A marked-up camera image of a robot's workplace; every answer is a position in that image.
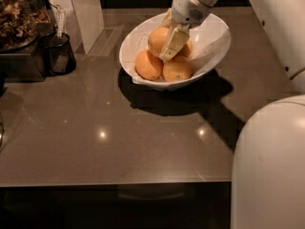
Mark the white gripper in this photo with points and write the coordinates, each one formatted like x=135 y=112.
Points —
x=187 y=10

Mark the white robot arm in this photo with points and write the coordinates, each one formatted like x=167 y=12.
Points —
x=268 y=177

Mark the top orange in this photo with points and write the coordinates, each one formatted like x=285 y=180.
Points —
x=157 y=40

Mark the orange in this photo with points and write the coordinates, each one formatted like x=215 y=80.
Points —
x=148 y=66
x=177 y=69
x=157 y=40
x=187 y=50

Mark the back right orange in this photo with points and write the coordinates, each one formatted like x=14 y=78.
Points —
x=187 y=50

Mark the white tilted bowl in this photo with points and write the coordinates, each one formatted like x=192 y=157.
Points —
x=209 y=45

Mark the front right orange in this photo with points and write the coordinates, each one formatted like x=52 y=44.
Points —
x=177 y=69

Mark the front left orange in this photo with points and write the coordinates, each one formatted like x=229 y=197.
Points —
x=148 y=66

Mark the white utensil in cup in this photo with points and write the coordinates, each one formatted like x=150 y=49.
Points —
x=60 y=16

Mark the black mesh cup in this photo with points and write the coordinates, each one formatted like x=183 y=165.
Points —
x=57 y=53

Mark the dark metal base box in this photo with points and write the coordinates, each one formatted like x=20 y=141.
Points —
x=24 y=65

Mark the glass jar of nuts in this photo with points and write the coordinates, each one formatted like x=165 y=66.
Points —
x=19 y=20

